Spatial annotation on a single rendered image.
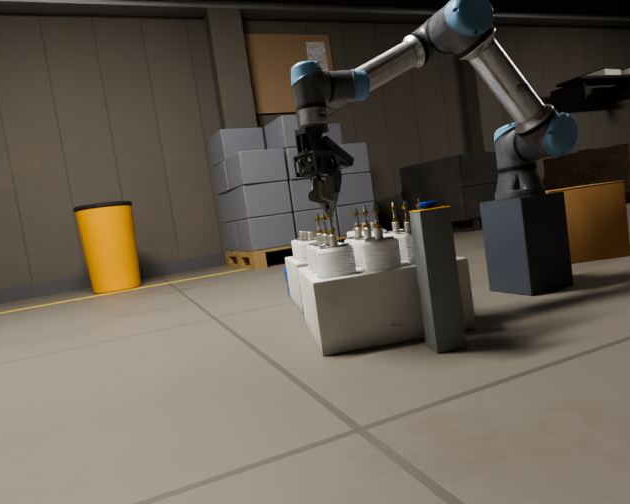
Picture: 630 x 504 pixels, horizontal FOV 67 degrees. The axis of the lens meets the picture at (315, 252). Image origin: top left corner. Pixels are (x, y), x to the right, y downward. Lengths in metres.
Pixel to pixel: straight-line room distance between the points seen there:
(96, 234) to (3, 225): 1.09
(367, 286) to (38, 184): 3.78
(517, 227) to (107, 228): 2.88
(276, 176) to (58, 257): 2.01
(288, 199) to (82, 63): 2.18
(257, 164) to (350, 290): 2.62
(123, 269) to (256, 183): 1.16
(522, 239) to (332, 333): 0.70
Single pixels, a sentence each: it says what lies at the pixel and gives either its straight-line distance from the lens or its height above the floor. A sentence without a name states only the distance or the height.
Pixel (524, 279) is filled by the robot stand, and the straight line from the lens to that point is 1.60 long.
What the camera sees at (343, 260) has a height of 0.22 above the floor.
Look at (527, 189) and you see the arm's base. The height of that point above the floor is 0.32.
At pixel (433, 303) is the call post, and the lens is 1.07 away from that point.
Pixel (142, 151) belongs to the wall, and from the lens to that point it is 4.64.
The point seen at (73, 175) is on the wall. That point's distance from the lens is 4.61.
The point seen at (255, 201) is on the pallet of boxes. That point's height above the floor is 0.51.
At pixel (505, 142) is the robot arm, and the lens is 1.64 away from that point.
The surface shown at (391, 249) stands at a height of 0.23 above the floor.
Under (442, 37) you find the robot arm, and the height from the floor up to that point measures 0.77.
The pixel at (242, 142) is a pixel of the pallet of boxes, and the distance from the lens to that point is 4.10.
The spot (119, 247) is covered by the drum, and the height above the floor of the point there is 0.31.
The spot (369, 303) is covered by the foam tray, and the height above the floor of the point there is 0.11.
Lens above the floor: 0.33
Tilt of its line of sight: 4 degrees down
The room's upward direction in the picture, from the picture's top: 8 degrees counter-clockwise
